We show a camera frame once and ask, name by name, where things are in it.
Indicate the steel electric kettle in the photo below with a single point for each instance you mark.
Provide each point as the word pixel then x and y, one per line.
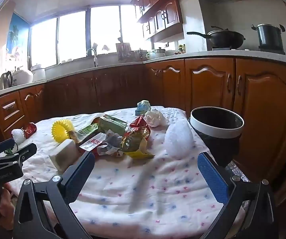
pixel 5 81

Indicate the white kitchen countertop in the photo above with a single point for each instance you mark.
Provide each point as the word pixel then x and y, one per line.
pixel 207 54

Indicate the black wok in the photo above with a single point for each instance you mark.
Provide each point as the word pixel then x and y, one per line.
pixel 222 38

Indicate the yellow green plastic wrapper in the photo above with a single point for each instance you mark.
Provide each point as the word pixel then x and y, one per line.
pixel 135 143

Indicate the wooden wall cabinets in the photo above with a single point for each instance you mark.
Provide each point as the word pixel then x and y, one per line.
pixel 167 15

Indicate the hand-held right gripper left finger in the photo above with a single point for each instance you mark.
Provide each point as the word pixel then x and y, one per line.
pixel 81 171

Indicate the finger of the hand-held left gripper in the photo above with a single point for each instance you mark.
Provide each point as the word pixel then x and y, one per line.
pixel 5 144
pixel 25 151

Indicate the dark cooking pot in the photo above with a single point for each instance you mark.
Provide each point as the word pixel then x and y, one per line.
pixel 269 38

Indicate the white labelled packet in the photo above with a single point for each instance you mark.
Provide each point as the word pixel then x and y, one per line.
pixel 93 142

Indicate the white enamel pot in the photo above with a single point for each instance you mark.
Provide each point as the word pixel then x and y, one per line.
pixel 157 53

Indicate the small red foil wrapper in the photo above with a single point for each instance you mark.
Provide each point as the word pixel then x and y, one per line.
pixel 30 130

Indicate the green drink carton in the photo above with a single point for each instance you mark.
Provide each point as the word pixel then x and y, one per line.
pixel 113 124

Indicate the white foam block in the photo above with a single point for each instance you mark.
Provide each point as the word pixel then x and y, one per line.
pixel 64 153

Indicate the white lidded pot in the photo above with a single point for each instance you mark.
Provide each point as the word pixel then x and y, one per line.
pixel 38 73

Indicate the white foam net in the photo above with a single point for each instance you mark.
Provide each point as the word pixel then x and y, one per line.
pixel 18 135

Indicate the wooden base cabinets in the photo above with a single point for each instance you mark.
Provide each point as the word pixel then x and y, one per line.
pixel 207 84

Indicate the blue wall poster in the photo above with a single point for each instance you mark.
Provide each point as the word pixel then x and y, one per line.
pixel 17 39

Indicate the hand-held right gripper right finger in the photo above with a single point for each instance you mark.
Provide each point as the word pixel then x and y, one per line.
pixel 212 176

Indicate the chrome faucet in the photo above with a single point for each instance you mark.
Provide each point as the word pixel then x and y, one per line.
pixel 95 61

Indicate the white dotted blanket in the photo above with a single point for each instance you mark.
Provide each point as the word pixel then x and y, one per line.
pixel 138 204

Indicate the crumpled white tissue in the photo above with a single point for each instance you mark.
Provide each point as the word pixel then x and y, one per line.
pixel 155 118

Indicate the red gold foil wrapper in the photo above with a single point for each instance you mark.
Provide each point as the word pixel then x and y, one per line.
pixel 139 125

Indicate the upright cutting board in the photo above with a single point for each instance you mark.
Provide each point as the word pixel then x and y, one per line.
pixel 123 51

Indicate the person's left hand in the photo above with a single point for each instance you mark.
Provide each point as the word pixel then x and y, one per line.
pixel 7 204

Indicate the crumpled blue paper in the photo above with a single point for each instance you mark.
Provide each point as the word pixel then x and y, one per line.
pixel 143 108

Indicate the kitchen window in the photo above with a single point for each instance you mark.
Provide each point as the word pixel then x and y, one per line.
pixel 70 37

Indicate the yellow foam net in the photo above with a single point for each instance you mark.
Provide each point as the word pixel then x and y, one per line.
pixel 55 129

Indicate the white rice cooker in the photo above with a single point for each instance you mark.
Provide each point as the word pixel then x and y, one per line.
pixel 23 77

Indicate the row of seasoning jars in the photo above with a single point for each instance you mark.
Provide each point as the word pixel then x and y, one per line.
pixel 181 49

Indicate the white bowl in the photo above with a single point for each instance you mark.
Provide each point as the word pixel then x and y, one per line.
pixel 215 132

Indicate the crumpled grey plastic wrapper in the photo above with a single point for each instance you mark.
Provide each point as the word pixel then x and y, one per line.
pixel 111 142

